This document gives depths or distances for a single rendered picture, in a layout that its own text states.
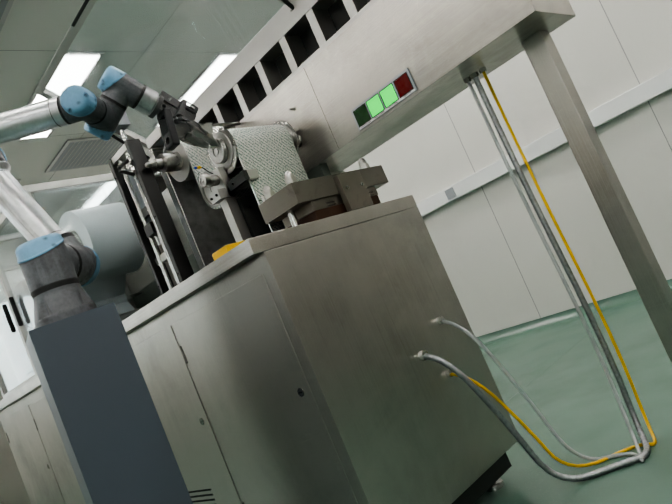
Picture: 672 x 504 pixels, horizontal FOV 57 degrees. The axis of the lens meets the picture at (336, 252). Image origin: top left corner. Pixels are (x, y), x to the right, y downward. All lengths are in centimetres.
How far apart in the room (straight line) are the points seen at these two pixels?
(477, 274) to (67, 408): 350
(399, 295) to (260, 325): 41
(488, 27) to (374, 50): 37
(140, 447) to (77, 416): 16
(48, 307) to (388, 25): 119
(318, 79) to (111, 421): 120
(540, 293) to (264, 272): 314
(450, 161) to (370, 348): 309
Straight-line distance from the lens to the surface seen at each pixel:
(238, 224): 189
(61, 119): 175
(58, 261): 168
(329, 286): 156
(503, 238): 444
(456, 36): 177
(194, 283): 168
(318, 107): 209
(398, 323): 169
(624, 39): 404
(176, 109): 191
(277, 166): 197
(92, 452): 158
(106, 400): 159
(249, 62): 234
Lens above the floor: 67
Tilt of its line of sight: 5 degrees up
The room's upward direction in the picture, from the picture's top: 23 degrees counter-clockwise
